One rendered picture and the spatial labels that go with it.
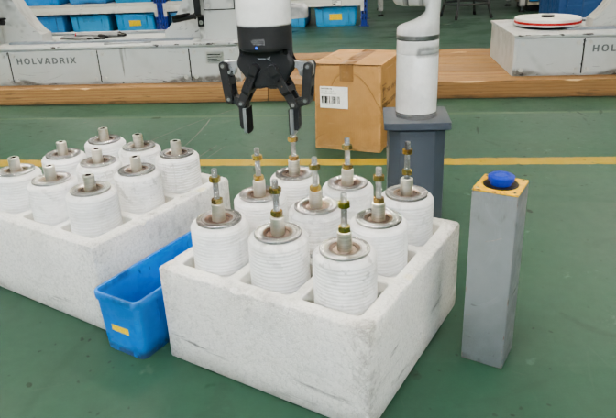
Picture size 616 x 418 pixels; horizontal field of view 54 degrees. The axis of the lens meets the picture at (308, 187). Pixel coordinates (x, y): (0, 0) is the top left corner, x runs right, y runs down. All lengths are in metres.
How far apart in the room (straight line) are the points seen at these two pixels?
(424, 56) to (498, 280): 0.54
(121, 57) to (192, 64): 0.34
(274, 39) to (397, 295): 0.41
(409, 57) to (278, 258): 0.60
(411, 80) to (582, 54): 1.73
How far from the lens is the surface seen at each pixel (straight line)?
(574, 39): 2.98
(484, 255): 1.00
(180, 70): 3.00
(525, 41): 2.93
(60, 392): 1.13
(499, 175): 0.97
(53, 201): 1.29
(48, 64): 3.25
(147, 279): 1.23
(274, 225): 0.93
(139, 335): 1.12
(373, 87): 2.03
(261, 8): 0.82
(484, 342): 1.08
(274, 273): 0.93
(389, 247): 0.96
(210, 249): 0.99
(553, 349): 1.17
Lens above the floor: 0.67
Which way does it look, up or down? 22 degrees down
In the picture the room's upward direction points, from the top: 2 degrees counter-clockwise
